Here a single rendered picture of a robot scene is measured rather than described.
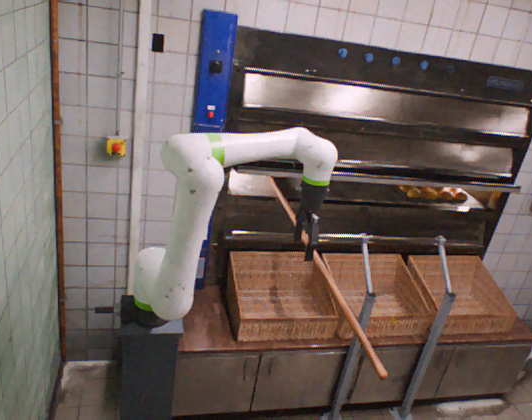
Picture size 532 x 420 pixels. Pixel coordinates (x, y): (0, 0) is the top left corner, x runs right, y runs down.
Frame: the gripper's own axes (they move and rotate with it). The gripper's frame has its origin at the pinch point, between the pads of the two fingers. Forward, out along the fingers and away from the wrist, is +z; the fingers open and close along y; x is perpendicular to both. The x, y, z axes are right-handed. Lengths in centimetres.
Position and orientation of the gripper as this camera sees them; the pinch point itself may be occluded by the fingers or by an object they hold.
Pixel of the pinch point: (302, 247)
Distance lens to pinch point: 169.5
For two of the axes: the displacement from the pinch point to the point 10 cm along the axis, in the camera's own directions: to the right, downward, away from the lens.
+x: 9.6, 0.2, 2.6
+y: 2.3, 4.4, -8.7
